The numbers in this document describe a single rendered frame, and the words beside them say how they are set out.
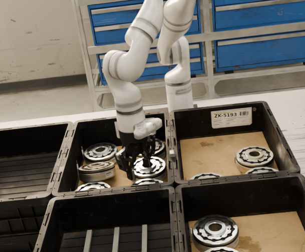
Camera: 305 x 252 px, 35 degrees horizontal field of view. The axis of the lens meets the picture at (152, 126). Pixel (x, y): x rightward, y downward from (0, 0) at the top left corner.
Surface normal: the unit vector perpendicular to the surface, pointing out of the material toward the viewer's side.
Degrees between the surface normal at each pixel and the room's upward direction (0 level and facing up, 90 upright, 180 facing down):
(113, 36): 90
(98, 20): 90
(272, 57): 90
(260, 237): 0
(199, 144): 0
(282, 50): 90
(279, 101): 0
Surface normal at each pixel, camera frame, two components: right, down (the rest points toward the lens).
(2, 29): 0.00, 0.47
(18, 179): -0.12, -0.88
